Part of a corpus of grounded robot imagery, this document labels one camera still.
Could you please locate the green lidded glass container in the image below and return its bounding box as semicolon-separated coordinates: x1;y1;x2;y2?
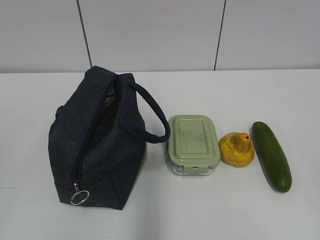
166;115;221;176

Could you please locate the navy blue lunch bag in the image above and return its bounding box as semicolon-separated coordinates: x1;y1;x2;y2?
48;66;171;210

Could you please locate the yellow pear shaped fruit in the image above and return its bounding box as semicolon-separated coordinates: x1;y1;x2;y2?
219;132;255;168

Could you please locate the green cucumber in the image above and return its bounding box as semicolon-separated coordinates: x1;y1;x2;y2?
251;121;292;193

